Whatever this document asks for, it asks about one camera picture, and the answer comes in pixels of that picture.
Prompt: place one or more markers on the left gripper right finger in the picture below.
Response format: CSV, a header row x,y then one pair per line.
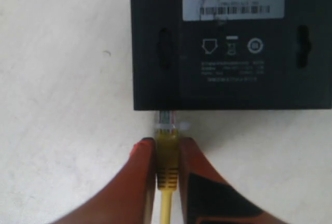
x,y
206,197

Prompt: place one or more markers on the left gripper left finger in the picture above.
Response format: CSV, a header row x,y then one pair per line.
x,y
128,197

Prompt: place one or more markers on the black network switch box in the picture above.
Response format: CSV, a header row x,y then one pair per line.
x,y
231,54

